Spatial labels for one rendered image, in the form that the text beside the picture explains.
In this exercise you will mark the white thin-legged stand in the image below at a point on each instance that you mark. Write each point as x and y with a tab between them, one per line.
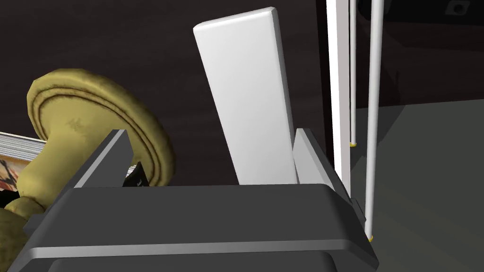
338	94

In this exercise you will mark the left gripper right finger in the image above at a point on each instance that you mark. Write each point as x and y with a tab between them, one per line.
310	162

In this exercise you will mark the white flat upright slab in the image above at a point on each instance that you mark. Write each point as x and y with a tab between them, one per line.
247	98

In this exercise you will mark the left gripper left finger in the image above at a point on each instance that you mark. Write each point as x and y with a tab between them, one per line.
104	164

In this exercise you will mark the book with colourful cover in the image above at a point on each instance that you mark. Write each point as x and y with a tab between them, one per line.
17	158

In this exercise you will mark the golden pedestal vase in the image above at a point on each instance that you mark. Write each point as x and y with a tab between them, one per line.
75	124

